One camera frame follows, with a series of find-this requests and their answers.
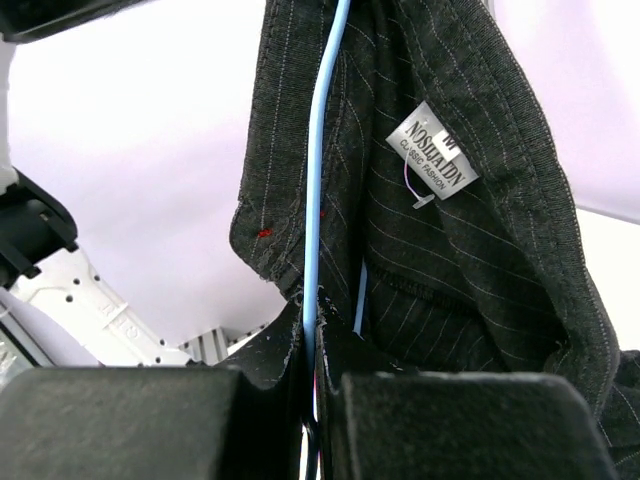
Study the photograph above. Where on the black pinstripe shirt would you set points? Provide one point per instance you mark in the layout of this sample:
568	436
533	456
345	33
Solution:
448	233

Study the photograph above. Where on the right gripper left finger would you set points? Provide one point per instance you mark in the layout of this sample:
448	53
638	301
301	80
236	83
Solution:
238	419

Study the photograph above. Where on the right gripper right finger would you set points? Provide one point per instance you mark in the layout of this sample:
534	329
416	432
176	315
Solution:
384	419

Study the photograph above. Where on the aluminium mounting rail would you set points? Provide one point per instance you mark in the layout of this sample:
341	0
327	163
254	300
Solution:
214	346

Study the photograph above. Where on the light blue wire hanger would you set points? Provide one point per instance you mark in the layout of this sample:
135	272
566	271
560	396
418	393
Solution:
312	227

